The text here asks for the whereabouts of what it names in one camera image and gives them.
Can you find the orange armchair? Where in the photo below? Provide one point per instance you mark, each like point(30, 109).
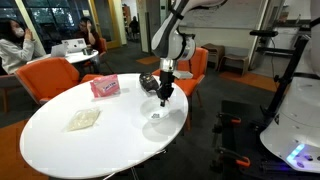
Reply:
point(196, 66)
point(46, 78)

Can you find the wall whiteboard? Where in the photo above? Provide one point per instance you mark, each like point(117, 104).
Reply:
point(233, 15)

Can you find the person standing in hallway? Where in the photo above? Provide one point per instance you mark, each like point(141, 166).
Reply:
point(134, 26)

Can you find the black snack bag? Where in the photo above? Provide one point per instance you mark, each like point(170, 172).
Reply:
point(148, 82)

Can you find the white bowl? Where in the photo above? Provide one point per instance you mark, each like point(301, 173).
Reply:
point(154, 113)

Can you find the clear bag of white pieces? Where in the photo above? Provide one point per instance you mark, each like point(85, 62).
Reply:
point(82, 119)

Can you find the black camera bar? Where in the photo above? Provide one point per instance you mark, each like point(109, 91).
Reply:
point(263, 33)

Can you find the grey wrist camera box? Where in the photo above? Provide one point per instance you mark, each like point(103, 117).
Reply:
point(182, 74)

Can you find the pink snack packet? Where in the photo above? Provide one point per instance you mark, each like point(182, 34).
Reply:
point(105, 86)

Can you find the silver laptop with apple logo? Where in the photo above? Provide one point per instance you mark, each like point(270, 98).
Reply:
point(75, 45)

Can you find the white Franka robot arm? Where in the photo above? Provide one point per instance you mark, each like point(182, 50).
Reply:
point(170, 40)

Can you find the small black object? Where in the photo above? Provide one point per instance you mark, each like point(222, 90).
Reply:
point(87, 51)

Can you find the brown wooden chair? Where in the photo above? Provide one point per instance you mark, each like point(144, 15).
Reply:
point(6, 86)

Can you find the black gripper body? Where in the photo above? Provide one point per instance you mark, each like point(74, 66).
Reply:
point(166, 85)

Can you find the orange black clamp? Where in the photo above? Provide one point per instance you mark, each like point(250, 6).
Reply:
point(238, 160)
point(231, 119)

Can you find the person in dark red top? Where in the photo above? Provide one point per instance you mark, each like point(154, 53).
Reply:
point(91, 36)

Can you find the small round white table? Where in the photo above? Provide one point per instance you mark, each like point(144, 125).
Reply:
point(75, 57)

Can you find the person with face mask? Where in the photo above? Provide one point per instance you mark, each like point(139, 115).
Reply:
point(13, 53)

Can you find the wooden stool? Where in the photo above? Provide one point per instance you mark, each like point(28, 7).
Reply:
point(235, 62)
point(213, 53)

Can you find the black camera stand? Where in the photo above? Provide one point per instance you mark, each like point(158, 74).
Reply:
point(286, 80)

